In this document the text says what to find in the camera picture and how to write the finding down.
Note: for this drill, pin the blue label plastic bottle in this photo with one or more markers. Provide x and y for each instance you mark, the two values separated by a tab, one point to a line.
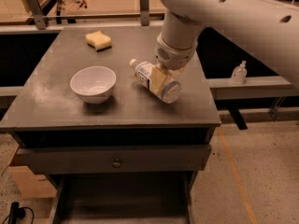
157	80

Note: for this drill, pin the clear hand sanitizer bottle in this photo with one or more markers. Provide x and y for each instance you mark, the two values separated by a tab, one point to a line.
239	74

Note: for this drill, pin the cardboard box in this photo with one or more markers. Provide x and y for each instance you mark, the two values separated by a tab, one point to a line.
29	185

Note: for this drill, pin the white bowl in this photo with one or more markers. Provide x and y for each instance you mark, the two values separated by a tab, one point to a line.
94	85

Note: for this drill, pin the black power adapter with cable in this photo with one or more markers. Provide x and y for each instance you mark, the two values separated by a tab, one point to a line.
16	212

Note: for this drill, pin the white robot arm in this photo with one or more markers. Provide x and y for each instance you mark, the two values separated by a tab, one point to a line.
266	29

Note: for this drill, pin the grey drawer cabinet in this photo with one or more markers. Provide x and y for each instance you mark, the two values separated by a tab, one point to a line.
47	113

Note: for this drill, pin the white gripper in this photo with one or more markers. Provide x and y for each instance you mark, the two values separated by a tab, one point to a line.
175	57

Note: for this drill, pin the yellow sponge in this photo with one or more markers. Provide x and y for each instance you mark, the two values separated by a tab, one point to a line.
98	40

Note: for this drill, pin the closed upper drawer with knob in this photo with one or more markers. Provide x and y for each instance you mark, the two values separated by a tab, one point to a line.
125	159

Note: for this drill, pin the open middle drawer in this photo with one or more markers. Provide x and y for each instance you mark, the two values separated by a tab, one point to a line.
123	198

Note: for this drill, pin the metal rail frame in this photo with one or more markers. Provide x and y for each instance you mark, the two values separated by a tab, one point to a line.
16	18

